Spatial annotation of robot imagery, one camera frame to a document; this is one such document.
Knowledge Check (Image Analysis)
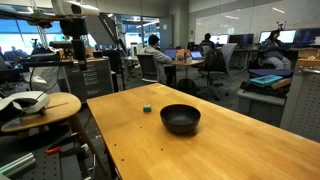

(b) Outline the green cube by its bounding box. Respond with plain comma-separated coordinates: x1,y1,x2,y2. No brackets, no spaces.
143,104,152,112

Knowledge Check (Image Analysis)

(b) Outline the teal tray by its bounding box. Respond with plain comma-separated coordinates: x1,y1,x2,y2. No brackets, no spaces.
250,75,282,87

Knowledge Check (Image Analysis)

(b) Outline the seated person grey hoodie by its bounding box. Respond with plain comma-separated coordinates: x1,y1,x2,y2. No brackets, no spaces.
141,34,175,86

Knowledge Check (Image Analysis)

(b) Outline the seated person dark jacket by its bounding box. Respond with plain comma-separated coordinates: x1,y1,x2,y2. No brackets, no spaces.
261,30,291,69

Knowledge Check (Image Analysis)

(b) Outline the grey storage bin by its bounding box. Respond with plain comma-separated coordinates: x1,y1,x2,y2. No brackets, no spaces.
237,89,285,127

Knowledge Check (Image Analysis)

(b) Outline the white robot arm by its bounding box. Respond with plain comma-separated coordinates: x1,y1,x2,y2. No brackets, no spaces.
0,0,100,71

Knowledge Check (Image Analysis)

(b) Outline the round wooden stool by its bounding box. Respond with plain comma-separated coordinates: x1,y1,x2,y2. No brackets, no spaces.
1,92,109,176

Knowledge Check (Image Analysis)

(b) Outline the computer monitor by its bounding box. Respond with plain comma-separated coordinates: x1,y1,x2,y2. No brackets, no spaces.
259,30,296,44

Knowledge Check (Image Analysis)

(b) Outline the grey drawer cabinet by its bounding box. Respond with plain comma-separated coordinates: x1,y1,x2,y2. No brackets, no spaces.
65,58,114,103

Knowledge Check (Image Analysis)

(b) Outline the black bowl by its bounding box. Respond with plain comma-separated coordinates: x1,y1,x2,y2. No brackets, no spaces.
160,104,201,134

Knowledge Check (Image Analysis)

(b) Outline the grey office chair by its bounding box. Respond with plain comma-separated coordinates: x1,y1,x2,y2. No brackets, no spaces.
198,43,236,101

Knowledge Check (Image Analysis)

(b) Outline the wooden block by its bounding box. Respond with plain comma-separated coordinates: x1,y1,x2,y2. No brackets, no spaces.
271,78,292,89

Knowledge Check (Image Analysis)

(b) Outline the white headset device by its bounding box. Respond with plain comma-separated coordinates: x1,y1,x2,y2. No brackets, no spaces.
0,91,50,114

